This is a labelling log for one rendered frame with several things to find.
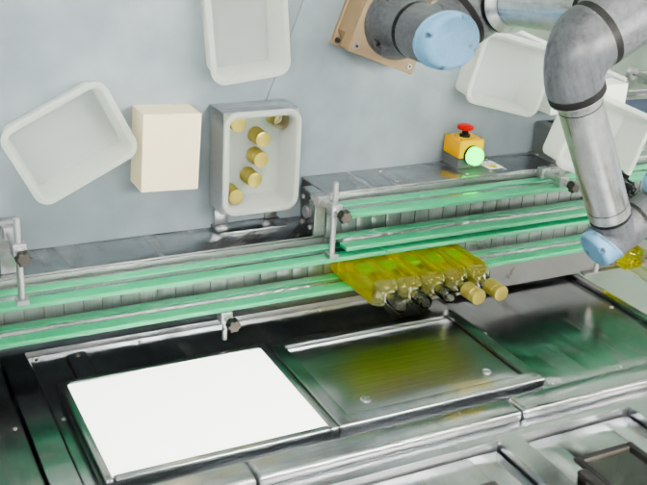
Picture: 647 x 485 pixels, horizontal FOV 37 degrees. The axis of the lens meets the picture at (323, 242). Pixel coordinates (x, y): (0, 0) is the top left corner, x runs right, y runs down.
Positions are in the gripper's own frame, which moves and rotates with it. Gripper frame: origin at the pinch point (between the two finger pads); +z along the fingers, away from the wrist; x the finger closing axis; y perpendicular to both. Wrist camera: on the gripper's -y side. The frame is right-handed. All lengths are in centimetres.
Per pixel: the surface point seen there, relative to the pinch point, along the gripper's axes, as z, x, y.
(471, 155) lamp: 24.7, 9.8, 10.2
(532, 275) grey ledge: 18.4, 33.7, -20.4
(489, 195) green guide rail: 12.9, 14.6, 10.1
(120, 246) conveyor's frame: 25, 49, 84
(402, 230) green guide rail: 15.9, 28.5, 25.9
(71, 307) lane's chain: 15, 60, 93
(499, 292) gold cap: -9.2, 27.7, 15.6
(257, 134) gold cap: 28, 19, 63
